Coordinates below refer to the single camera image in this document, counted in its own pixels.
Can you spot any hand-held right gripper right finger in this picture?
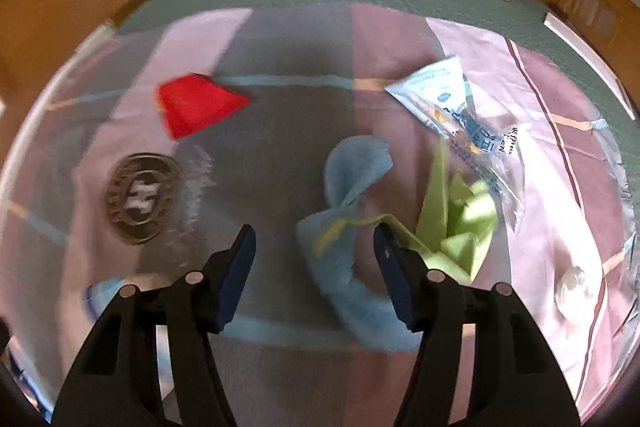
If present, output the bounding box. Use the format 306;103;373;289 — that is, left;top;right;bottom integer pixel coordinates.
374;224;581;427

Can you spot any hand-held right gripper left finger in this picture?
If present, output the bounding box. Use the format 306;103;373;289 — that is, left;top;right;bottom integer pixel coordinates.
52;224;258;427

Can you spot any green paper wrapper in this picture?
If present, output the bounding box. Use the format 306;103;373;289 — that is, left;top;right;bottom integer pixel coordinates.
377;142;499;285

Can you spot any light blue cloth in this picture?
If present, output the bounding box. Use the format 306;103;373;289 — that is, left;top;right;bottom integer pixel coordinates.
295;136;426;354

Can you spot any clear bag with round logo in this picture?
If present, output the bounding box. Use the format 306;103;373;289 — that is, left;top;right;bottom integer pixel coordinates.
0;24;221;413

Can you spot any pink grey striped blanket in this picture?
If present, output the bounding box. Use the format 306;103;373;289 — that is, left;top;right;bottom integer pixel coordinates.
0;4;640;427

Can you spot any small red packet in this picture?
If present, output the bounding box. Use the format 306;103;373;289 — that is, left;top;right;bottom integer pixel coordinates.
156;73;252;140

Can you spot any white crumpled tissue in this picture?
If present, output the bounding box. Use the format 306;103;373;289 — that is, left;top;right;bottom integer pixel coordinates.
555;267;593;313

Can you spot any clear packet with blue print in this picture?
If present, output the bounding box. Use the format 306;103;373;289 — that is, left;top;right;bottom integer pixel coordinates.
384;54;526;228

